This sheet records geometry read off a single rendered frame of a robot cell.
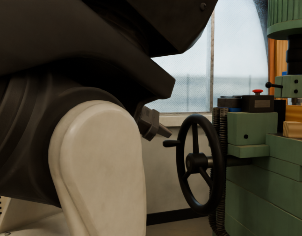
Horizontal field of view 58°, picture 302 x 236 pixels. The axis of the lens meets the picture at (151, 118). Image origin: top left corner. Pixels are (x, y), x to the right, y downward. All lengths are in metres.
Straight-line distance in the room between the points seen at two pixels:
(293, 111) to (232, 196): 0.35
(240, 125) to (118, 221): 0.58
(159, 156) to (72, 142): 1.94
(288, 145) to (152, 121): 0.37
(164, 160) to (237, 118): 1.44
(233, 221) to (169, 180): 1.24
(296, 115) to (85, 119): 0.73
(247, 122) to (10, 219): 0.61
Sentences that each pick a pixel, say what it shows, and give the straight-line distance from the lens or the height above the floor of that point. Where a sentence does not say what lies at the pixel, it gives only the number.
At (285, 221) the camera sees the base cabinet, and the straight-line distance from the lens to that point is 0.82.
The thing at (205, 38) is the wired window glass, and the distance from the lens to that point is 2.38.
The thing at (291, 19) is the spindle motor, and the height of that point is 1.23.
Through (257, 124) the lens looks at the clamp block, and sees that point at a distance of 0.81.
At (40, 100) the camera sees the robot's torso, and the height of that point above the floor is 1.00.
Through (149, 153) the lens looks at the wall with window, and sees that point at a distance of 2.11.
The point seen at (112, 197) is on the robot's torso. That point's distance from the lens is 0.24.
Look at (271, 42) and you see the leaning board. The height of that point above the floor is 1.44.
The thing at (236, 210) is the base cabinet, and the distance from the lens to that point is 1.01.
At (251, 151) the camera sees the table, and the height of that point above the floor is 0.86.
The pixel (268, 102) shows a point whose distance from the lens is 0.83.
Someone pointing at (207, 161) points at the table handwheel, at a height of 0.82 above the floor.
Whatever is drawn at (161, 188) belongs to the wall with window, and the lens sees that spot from 2.21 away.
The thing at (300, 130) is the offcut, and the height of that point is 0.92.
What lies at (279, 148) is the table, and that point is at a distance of 0.79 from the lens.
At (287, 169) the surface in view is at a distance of 0.78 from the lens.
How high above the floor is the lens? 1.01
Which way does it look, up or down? 5 degrees down
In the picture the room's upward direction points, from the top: straight up
